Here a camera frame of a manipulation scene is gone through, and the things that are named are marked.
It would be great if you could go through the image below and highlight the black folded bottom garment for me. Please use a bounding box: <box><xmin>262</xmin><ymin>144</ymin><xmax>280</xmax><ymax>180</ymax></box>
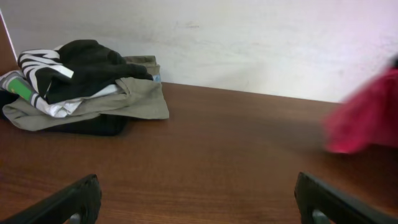
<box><xmin>1</xmin><ymin>90</ymin><xmax>129</xmax><ymax>136</ymax></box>

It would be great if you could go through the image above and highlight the red orange t-shirt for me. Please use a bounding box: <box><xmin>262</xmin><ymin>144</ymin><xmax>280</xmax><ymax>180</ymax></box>
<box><xmin>324</xmin><ymin>68</ymin><xmax>397</xmax><ymax>154</ymax></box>

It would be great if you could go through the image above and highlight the white green printed garment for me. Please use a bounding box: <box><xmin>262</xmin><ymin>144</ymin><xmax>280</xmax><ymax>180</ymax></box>
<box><xmin>1</xmin><ymin>70</ymin><xmax>122</xmax><ymax>118</ymax></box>

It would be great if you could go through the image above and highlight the khaki folded garment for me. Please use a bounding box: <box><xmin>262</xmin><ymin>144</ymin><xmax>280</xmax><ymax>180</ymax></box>
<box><xmin>2</xmin><ymin>55</ymin><xmax>169</xmax><ymax>131</ymax></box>

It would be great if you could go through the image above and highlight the black white striped garment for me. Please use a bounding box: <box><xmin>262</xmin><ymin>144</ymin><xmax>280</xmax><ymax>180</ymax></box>
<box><xmin>17</xmin><ymin>40</ymin><xmax>153</xmax><ymax>104</ymax></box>

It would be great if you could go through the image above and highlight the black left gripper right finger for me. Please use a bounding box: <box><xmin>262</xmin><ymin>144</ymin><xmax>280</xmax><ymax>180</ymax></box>
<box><xmin>294</xmin><ymin>172</ymin><xmax>397</xmax><ymax>224</ymax></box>

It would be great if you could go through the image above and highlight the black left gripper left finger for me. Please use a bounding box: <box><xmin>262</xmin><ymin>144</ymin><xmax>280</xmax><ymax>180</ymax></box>
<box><xmin>1</xmin><ymin>174</ymin><xmax>102</xmax><ymax>224</ymax></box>

